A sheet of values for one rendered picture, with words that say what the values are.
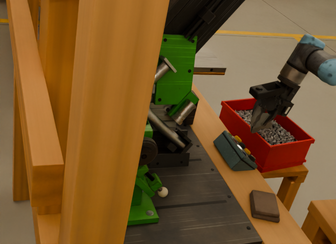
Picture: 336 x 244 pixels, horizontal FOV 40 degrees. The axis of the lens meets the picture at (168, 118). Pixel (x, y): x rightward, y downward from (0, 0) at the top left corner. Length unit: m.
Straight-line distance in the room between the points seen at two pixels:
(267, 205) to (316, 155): 2.21
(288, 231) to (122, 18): 0.93
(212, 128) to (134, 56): 1.11
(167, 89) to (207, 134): 0.31
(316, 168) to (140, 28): 2.90
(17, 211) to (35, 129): 1.70
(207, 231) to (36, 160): 0.61
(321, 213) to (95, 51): 1.12
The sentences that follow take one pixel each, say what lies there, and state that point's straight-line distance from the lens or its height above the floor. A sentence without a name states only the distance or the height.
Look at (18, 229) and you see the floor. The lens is 2.44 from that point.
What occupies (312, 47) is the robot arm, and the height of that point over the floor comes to 1.29.
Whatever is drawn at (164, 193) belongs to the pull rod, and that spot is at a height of 0.95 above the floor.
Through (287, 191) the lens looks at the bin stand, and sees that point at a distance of 1.83.
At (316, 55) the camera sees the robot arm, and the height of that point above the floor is 1.28.
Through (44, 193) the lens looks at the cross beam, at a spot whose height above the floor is 1.22.
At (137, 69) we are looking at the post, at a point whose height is 1.49.
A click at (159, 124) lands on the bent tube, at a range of 1.36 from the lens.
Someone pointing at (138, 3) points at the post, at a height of 1.58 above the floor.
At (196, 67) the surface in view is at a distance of 1.53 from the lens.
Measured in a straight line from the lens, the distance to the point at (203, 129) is 1.64.
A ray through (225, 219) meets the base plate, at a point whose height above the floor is 0.90.
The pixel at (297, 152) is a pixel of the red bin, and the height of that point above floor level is 0.87.
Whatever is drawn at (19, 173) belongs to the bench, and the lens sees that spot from 2.46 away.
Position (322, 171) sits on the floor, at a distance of 3.38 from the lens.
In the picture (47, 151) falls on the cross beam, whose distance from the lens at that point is 0.79.
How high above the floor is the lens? 1.75
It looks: 31 degrees down
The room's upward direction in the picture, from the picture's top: 12 degrees clockwise
